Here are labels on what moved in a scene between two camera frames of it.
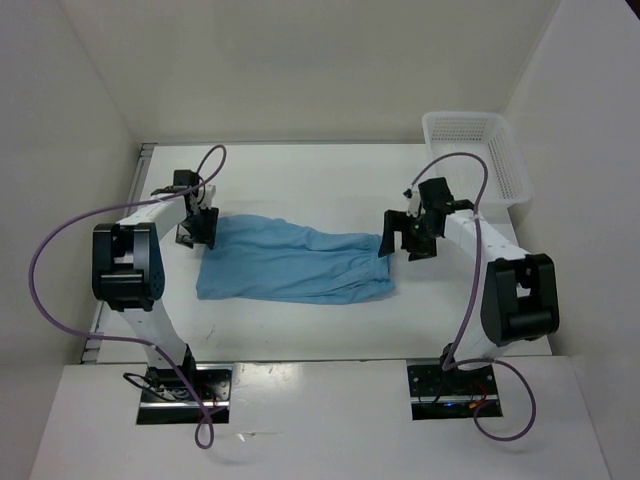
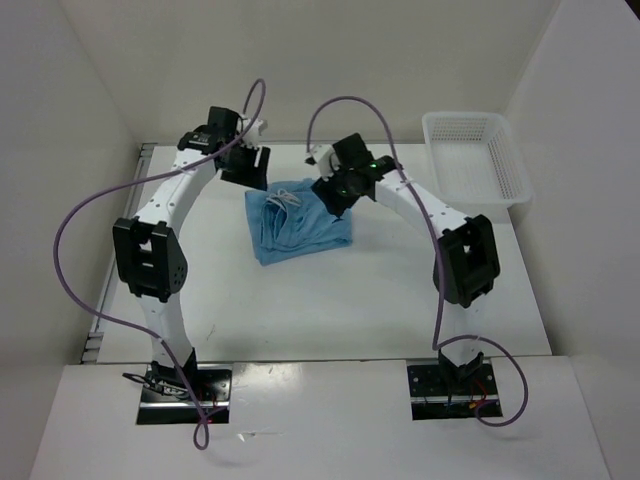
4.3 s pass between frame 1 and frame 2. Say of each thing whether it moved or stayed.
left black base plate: stayed
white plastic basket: stayed
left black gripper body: moved
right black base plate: stayed
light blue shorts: moved
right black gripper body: moved
